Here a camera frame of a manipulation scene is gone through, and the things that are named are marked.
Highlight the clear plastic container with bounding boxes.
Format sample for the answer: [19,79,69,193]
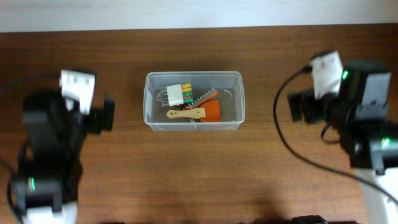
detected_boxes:
[143,71,245,131]

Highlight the coloured screwdriver bit set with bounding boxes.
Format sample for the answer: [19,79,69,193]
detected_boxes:
[156,83,193,107]

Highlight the orange socket bit rail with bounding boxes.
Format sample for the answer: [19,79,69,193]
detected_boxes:
[188,88,218,109]

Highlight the orange scraper wooden handle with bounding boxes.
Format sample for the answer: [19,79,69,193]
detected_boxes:
[166,100,221,123]

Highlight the orange black long-nose pliers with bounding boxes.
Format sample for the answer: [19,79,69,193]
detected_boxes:
[177,105,198,130]

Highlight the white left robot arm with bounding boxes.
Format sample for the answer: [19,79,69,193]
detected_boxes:
[7,90,115,223]

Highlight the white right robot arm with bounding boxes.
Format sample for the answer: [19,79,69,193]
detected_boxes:
[283,60,397,223]

